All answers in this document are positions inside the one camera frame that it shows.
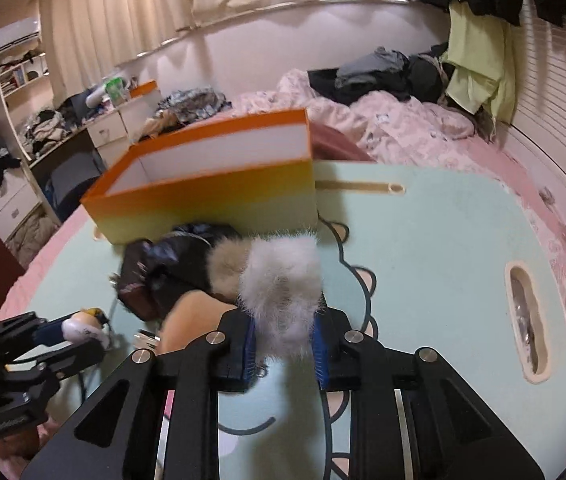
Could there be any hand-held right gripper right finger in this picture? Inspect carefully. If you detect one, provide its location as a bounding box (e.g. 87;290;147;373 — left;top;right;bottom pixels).
313;307;546;480

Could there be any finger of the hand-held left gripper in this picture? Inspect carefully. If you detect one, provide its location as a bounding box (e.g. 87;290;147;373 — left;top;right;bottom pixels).
0;311;72;356
5;339;106;388

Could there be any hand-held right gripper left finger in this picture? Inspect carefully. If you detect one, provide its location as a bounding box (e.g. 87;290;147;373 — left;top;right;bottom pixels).
20;307;258;480

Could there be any small white yellow toy figure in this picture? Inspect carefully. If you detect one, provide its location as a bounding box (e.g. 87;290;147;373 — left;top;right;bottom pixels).
62;307;112;351

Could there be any white fur pom-pom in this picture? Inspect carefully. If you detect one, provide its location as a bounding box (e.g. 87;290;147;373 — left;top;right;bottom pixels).
238;232;324;361

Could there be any orange cardboard box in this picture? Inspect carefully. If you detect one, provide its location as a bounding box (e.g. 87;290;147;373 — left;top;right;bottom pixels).
80;108;320;245

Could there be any beige rounded object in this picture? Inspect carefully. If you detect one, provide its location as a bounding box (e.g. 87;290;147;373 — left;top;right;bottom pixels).
157;289;238;357

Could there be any small silver metal clip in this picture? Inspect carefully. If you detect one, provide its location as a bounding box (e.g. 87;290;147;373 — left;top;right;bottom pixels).
133;329;161;353

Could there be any tan fur pom-pom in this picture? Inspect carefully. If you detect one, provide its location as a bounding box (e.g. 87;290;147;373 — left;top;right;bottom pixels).
206;240;258;301

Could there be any brown drink carton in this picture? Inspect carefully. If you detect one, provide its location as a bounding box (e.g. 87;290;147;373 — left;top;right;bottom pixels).
115;240;174;321

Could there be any black lace scrunchie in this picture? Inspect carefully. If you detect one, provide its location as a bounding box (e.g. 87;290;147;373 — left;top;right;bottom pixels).
155;255;224;306

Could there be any white low drawer unit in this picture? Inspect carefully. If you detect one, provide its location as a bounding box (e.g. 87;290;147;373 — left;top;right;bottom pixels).
0;175;46;241

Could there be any dark floral cloth scrunchie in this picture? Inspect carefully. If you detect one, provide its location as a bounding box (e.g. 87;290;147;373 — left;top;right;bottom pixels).
145;222;244;266

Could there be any dark office chair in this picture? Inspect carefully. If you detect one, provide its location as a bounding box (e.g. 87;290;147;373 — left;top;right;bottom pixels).
45;152;106;221

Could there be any light green lap table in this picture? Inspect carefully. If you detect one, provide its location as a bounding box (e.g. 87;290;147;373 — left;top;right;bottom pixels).
0;160;566;480

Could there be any heap of clothes on desk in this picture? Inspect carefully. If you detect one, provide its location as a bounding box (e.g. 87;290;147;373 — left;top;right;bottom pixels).
20;107;88;156

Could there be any white drawer cabinet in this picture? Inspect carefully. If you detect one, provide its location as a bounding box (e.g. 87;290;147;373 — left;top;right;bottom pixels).
85;95;161;148

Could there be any tan garment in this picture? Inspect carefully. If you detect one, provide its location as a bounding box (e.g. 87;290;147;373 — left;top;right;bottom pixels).
135;110;184;143

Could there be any white rolled paper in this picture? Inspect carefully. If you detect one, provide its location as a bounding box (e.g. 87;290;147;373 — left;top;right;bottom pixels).
83;87;110;109

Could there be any pink floral quilt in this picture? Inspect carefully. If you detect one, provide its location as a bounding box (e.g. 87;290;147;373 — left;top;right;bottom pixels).
235;69;476;163

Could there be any white bookshelf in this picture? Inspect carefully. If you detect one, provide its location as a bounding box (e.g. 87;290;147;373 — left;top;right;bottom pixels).
0;17;56;108

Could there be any grey patterned garment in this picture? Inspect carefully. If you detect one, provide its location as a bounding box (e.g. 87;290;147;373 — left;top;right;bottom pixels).
157;87;234;126

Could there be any pile of grey black clothes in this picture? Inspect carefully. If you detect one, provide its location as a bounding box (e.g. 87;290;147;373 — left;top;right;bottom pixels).
308;45;456;106

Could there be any yellow-green garment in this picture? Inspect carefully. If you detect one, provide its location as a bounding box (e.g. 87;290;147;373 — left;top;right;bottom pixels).
443;0;516;123

